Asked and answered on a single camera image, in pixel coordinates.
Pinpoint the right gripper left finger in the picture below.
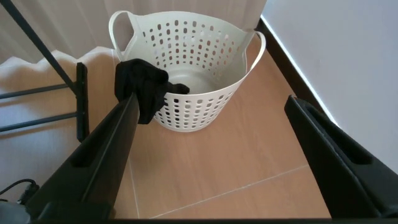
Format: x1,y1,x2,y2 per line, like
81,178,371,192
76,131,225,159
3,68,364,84
26,93,140,219

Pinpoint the black garment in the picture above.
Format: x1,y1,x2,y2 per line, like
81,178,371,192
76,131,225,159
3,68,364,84
114,58,190,125

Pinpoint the beige curtain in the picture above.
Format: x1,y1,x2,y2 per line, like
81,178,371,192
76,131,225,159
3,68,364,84
0,0,267,65

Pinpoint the black clothes rack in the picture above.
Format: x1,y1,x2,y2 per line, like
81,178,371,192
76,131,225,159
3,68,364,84
0,0,90,143

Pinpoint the black cable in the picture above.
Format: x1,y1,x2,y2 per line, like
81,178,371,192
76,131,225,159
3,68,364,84
0,179,40,205

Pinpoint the white laundry basket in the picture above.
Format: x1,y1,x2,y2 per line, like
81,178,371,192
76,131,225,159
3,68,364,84
108,10,267,133

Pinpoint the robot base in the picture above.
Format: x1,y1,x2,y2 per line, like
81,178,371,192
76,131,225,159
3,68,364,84
0,200,32,224

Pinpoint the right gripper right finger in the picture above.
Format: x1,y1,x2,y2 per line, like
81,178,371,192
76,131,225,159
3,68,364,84
284,95,398,218

